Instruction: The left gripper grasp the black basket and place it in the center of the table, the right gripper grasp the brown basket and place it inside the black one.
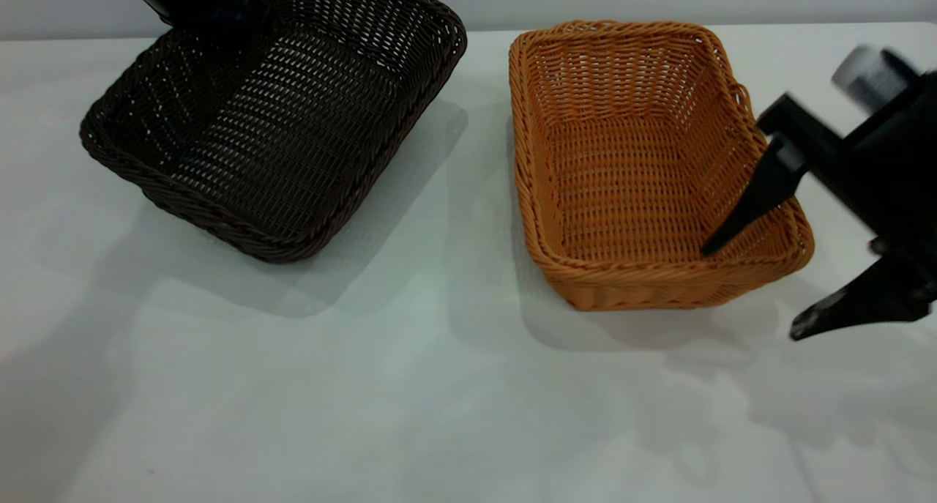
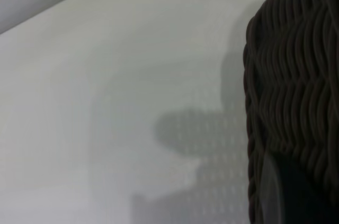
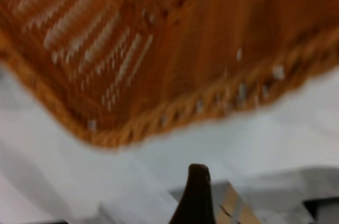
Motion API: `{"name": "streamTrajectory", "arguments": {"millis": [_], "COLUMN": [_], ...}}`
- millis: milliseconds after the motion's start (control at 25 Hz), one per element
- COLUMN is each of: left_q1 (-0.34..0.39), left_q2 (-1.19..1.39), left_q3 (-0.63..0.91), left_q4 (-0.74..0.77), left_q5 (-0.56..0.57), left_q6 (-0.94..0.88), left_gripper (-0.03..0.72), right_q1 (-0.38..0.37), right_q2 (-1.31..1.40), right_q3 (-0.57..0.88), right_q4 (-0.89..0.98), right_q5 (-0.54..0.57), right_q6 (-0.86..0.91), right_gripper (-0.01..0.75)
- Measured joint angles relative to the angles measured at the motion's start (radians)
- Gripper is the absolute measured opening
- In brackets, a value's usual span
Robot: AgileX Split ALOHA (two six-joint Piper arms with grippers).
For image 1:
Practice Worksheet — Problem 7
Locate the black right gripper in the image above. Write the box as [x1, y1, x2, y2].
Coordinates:
[701, 70, 937, 342]

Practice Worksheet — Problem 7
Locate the black wicker basket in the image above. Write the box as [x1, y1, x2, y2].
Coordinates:
[79, 0, 469, 264]

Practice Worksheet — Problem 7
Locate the orange wicker basket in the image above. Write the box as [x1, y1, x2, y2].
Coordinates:
[508, 20, 815, 313]

